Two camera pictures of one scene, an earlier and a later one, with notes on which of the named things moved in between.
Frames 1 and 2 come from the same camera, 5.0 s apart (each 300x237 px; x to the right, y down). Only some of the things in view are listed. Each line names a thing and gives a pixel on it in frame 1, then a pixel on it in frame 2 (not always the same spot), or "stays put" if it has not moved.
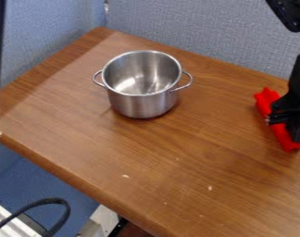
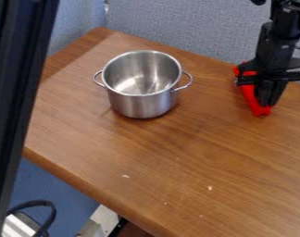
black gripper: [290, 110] to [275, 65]
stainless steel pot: [142, 79] stays put
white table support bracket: [103, 220] stays put
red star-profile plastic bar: [264, 97] to [248, 89]
